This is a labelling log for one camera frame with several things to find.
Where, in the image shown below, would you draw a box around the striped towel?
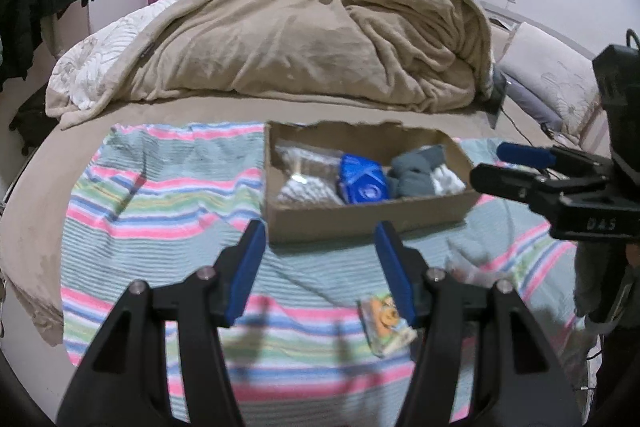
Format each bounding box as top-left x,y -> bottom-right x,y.
60,122 -> 593,427

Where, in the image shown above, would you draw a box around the clear plastic wrapper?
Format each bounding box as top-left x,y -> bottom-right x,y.
444,253 -> 516,292

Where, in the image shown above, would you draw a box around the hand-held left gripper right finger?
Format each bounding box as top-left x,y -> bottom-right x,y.
374,221 -> 587,427

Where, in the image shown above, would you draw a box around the white grey patterned cloth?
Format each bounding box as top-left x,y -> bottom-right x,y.
431,167 -> 467,196

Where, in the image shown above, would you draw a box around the white floral duvet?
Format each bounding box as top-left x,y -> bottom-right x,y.
48,0 -> 197,110

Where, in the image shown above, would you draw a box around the cardboard box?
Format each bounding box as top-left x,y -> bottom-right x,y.
262,121 -> 482,245

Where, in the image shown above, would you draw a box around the grey socks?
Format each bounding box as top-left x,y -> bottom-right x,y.
388,145 -> 447,198

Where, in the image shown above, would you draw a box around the beige blanket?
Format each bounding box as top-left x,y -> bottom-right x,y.
45,0 -> 495,130

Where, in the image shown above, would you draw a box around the small orange packet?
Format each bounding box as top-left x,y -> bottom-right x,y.
358,293 -> 418,359

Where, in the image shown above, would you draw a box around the beige bed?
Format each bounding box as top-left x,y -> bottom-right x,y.
0,79 -> 613,348

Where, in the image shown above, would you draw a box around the blue packet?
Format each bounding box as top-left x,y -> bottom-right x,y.
338,153 -> 391,204

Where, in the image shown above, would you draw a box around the clear plastic bag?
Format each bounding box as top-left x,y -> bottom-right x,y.
274,143 -> 347,208

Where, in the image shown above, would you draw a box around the black cable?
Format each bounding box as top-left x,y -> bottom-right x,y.
500,109 -> 563,148

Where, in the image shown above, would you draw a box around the black bag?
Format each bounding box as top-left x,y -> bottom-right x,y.
8,83 -> 60,156

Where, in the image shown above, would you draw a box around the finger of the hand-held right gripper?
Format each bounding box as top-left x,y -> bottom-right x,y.
496,141 -> 615,176
469,162 -> 557,208

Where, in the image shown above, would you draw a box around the white pillow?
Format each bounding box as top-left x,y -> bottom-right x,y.
499,23 -> 603,136

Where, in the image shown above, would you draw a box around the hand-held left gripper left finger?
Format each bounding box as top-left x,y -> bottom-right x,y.
56,219 -> 267,427

